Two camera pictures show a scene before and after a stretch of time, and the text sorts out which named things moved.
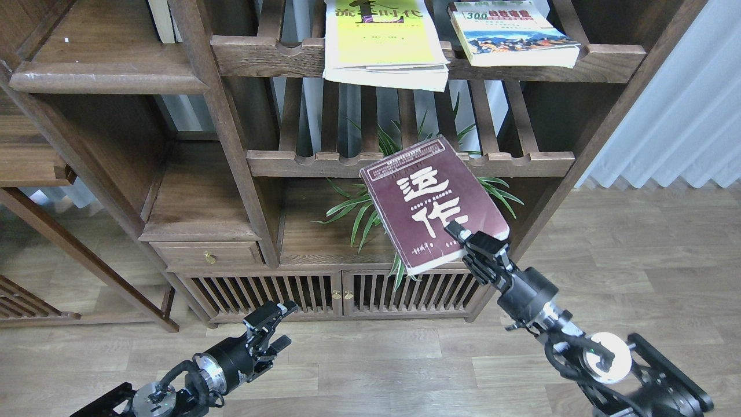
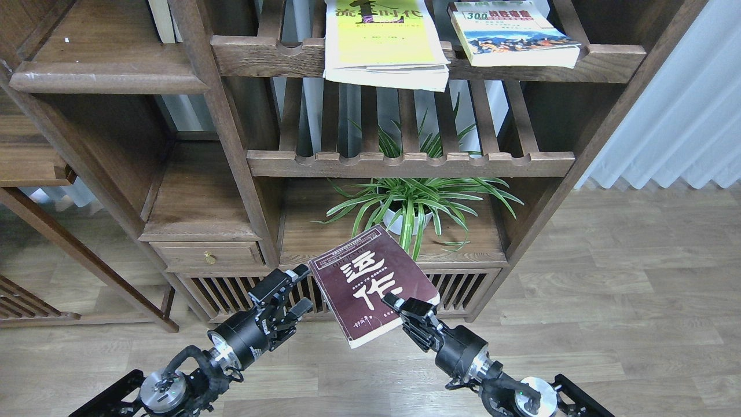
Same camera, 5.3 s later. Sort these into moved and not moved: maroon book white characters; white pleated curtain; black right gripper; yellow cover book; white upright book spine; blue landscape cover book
Moved: black right gripper; maroon book white characters
Not moved: white pleated curtain; blue landscape cover book; yellow cover book; white upright book spine
